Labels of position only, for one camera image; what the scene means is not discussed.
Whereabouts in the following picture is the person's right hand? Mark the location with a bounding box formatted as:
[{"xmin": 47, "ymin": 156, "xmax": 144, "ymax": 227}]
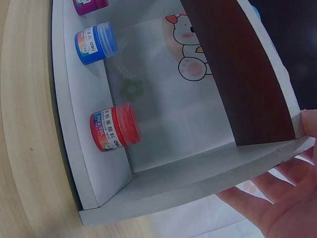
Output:
[{"xmin": 216, "ymin": 109, "xmax": 317, "ymax": 238}]

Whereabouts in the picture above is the white shelf with brown panel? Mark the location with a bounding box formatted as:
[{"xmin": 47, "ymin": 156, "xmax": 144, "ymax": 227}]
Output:
[{"xmin": 51, "ymin": 0, "xmax": 317, "ymax": 227}]

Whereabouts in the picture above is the red paint jar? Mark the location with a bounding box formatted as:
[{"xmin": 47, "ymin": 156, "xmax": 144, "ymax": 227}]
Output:
[{"xmin": 90, "ymin": 103, "xmax": 142, "ymax": 153}]

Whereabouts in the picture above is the blue paint jar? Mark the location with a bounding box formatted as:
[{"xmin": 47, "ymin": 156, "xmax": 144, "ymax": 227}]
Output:
[{"xmin": 74, "ymin": 21, "xmax": 119, "ymax": 66}]

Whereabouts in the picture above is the purple paint jar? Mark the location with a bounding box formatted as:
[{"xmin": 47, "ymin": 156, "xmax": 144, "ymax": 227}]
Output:
[{"xmin": 72, "ymin": 0, "xmax": 109, "ymax": 16}]

